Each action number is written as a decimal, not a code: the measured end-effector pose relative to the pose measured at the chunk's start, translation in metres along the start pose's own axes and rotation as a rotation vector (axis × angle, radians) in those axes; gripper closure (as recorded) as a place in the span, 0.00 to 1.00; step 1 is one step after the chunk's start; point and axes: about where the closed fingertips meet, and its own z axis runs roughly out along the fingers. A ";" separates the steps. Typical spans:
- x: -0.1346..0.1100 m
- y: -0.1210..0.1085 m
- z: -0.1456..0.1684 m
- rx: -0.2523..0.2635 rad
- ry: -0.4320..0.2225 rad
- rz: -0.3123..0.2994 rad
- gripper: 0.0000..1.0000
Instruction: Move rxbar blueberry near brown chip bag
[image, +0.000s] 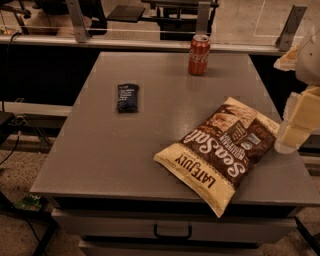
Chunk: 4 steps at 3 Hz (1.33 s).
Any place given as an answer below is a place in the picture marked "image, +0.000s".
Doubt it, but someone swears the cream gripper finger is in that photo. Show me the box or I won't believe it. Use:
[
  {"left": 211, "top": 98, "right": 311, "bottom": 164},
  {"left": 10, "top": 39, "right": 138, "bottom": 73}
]
[
  {"left": 274, "top": 86, "right": 320, "bottom": 154},
  {"left": 273, "top": 46, "right": 298, "bottom": 71}
]

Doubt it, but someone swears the dark blue rxbar wrapper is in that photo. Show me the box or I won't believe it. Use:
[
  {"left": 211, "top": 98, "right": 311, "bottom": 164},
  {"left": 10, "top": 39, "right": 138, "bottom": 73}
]
[{"left": 117, "top": 83, "right": 139, "bottom": 113}]

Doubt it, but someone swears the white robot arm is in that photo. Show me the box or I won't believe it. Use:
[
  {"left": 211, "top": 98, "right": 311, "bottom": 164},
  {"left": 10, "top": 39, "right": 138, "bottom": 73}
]
[{"left": 274, "top": 26, "right": 320, "bottom": 154}]

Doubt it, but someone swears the brown late july chip bag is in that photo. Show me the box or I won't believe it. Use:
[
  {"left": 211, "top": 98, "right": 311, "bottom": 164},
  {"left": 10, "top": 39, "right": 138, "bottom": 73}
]
[{"left": 154, "top": 97, "right": 279, "bottom": 217}]

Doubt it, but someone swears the red coca-cola can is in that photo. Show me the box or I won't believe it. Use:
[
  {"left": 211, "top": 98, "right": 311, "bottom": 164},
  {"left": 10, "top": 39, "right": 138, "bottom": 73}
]
[{"left": 188, "top": 34, "right": 211, "bottom": 75}]

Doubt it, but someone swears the grey drawer cabinet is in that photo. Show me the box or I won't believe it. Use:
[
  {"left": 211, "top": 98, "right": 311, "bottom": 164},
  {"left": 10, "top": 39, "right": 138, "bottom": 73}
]
[{"left": 32, "top": 52, "right": 320, "bottom": 256}]

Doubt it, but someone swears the green packet on floor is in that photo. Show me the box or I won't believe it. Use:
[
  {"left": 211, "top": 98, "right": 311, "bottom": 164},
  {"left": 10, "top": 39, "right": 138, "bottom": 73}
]
[{"left": 13, "top": 194, "right": 46, "bottom": 212}]

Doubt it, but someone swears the grey metal bracket right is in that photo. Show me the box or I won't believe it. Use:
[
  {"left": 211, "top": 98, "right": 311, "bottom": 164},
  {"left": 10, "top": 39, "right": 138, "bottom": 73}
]
[{"left": 275, "top": 5, "right": 307, "bottom": 52}]

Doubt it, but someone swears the grey metal bracket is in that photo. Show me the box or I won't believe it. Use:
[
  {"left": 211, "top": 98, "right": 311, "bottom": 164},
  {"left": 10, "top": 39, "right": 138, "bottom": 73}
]
[
  {"left": 275, "top": 5, "right": 307, "bottom": 52},
  {"left": 65, "top": 0, "right": 89, "bottom": 43},
  {"left": 195, "top": 1, "right": 210, "bottom": 35}
]

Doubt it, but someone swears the grey metal bracket middle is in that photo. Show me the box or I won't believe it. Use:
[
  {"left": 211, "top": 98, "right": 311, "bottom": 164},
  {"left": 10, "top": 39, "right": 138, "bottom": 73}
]
[{"left": 195, "top": 1, "right": 210, "bottom": 35}]

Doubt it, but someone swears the black drawer handle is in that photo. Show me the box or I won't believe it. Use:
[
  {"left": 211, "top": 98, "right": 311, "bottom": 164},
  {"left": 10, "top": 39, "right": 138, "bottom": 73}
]
[{"left": 153, "top": 224, "right": 193, "bottom": 240}]

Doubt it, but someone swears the grey metal bracket left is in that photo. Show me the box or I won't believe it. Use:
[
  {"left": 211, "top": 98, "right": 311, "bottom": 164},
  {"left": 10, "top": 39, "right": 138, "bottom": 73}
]
[{"left": 65, "top": 0, "right": 89, "bottom": 43}]

